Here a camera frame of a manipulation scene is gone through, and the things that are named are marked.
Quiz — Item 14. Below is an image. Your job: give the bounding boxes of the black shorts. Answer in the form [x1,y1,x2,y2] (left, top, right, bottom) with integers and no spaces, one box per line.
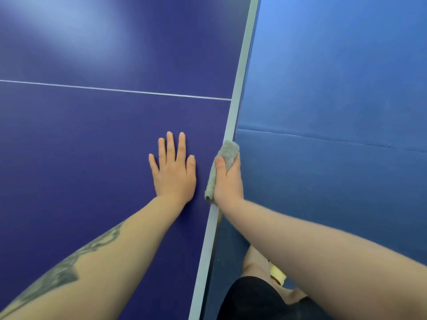
[217,276,334,320]

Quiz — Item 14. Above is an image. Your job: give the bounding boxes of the blue table tennis table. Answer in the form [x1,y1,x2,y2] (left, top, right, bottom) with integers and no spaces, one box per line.
[0,0,261,320]

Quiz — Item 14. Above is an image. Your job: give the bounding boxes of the person's right hand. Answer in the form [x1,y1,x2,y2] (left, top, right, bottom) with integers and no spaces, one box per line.
[213,151,245,209]

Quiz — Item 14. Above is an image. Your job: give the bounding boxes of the cream right slipper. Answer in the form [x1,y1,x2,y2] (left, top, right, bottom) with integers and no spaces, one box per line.
[269,263,287,286]

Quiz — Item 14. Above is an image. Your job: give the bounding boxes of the person's left hand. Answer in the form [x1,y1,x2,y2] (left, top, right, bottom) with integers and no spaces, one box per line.
[148,131,197,205]

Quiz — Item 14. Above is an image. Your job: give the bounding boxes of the grey cleaning cloth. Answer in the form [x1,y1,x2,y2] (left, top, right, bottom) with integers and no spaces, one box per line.
[204,140,240,204]

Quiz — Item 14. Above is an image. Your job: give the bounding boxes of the person's left forearm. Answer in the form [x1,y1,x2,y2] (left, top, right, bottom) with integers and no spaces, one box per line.
[0,196,187,320]

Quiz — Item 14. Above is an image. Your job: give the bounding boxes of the person's right forearm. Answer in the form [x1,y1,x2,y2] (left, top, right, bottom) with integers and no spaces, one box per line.
[218,200,427,320]

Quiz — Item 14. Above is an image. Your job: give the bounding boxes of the person's left leg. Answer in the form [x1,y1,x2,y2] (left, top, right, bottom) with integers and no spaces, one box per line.
[242,246,271,280]

